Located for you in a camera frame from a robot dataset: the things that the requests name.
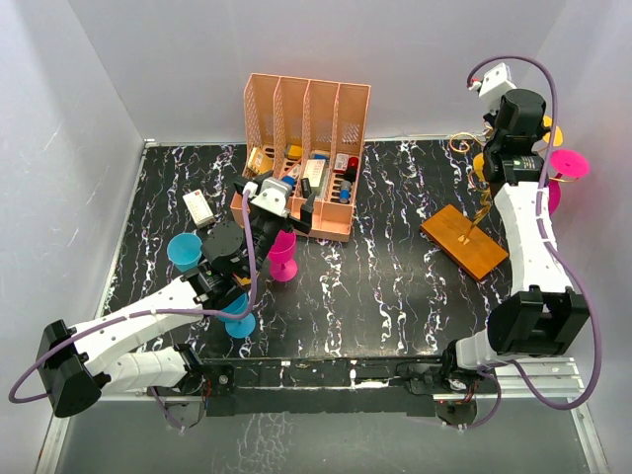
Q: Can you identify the magenta wine glass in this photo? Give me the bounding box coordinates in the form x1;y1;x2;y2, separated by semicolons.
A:
548;149;591;215
268;231;298;282

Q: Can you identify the blue wine glass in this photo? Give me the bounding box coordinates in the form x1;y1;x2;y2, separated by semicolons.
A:
216;291;257;340
167;233;202;273

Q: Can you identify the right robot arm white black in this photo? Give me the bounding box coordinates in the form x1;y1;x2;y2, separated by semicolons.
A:
439;89;591;392

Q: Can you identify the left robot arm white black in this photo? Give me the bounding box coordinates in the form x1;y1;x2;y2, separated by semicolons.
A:
35;174;315;418

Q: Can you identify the wooden rack base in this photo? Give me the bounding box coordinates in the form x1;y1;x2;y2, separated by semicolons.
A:
421;204;509;281

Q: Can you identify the yellow spiral notebook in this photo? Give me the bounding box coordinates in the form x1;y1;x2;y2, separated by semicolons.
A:
247;147;275;176

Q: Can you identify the blue grey stamp left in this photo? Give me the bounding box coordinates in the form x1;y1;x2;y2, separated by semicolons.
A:
281;175;296;190

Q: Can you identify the blue grey stamp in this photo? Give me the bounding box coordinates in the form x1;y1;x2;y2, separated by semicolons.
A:
281;175;296;190
339;180;354;204

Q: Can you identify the black marker block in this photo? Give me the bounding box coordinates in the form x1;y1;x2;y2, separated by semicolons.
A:
300;178;312;198

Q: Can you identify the yellow grey eraser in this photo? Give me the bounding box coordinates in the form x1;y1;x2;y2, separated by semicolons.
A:
285;144;302;161

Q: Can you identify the blue grey stamp right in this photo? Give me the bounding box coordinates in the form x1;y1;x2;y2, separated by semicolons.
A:
339;180;354;204

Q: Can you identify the white paper box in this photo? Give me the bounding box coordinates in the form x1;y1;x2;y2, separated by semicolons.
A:
302;158;329;195

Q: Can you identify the peach plastic file organizer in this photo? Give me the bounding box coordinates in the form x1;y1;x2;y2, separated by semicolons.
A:
242;73;371;242

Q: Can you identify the white red card box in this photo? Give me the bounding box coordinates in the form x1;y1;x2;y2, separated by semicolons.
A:
183;190;215;229

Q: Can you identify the red black stamp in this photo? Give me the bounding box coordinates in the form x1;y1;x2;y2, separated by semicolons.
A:
344;156;359;183

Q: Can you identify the red white small box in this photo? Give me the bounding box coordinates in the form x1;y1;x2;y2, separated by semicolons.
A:
333;153;350;173

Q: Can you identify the black front base bar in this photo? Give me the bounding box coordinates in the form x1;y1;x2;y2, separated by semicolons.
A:
197;355;446;417

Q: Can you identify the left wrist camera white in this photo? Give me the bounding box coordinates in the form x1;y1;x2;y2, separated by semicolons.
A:
242;177;292;218

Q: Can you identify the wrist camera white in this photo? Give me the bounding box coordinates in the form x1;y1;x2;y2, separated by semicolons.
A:
468;62;516;114
242;177;292;218

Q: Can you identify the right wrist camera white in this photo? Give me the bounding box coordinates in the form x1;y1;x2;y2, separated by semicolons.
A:
468;62;516;114

